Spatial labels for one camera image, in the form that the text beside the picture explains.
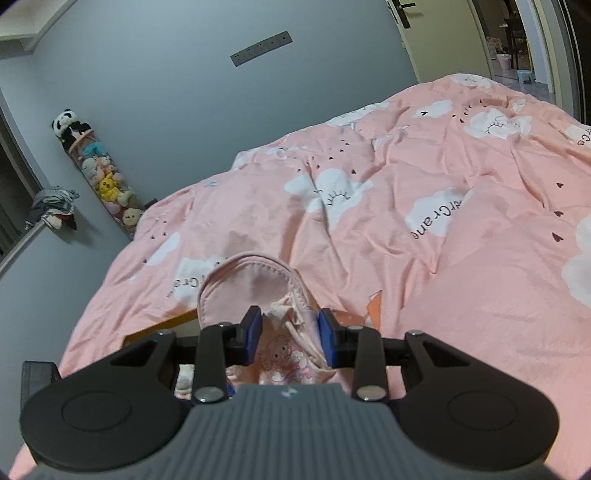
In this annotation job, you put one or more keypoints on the beige door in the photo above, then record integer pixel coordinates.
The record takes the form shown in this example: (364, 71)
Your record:
(438, 32)

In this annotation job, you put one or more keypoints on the tube of plush toys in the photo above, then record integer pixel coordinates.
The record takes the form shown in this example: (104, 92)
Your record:
(108, 184)

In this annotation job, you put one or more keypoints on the wall socket panel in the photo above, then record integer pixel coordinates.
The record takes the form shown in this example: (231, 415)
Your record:
(261, 48)

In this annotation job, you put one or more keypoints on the white wall shelf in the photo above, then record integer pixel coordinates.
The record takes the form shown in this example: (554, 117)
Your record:
(32, 25)

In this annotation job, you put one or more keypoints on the dark wooden chair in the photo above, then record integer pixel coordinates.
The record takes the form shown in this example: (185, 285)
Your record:
(513, 34)

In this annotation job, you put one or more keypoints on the pile of clothes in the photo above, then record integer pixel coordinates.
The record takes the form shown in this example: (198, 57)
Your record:
(53, 203)

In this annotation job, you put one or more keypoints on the white door frame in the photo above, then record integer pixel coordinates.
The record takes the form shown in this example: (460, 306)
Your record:
(561, 55)

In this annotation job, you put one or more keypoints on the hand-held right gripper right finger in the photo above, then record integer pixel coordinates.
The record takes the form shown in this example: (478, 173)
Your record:
(325, 337)

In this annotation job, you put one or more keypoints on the pink waste bin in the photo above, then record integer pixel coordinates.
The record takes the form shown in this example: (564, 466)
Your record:
(503, 61)

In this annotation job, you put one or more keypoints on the panda plush toy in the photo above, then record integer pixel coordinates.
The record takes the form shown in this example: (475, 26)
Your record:
(69, 127)

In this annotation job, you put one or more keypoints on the window frame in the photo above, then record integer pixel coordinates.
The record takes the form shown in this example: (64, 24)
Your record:
(18, 217)

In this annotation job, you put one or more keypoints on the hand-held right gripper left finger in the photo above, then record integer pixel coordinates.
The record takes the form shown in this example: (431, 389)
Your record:
(253, 337)

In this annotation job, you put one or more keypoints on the pink printed blanket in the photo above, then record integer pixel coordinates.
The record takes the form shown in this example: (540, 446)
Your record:
(415, 207)

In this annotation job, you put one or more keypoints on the white cloth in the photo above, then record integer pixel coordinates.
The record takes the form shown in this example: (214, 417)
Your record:
(185, 381)

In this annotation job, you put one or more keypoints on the blue plastic stool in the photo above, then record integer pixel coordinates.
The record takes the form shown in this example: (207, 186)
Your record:
(525, 76)

